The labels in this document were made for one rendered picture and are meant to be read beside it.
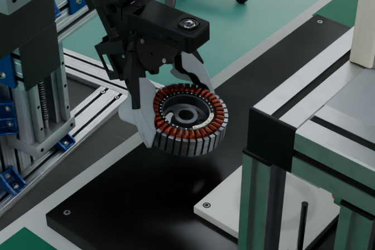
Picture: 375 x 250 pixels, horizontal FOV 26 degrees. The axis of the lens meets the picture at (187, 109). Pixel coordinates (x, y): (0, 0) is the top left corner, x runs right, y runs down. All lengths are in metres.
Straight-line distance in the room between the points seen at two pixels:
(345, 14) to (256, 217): 0.80
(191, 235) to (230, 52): 1.73
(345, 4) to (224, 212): 0.62
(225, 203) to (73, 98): 1.18
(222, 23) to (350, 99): 2.20
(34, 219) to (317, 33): 0.59
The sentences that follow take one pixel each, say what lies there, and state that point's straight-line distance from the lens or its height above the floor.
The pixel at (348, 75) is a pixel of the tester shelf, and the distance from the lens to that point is 0.71.
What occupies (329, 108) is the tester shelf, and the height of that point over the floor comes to 1.11.
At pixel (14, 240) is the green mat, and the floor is 0.75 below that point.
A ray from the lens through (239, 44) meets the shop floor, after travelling 2.75.
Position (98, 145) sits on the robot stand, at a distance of 2.03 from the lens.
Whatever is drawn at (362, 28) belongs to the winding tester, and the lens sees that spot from 0.70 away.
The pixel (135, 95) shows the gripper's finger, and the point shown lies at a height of 0.90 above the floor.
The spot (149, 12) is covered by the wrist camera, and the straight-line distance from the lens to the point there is 1.03.
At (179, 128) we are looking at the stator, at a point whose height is 0.85.
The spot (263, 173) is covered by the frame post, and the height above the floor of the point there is 1.04.
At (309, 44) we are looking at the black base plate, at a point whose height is 0.77.
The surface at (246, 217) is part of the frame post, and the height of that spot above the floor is 0.97.
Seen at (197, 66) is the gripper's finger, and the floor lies 0.89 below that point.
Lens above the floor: 1.52
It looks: 38 degrees down
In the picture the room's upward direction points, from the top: straight up
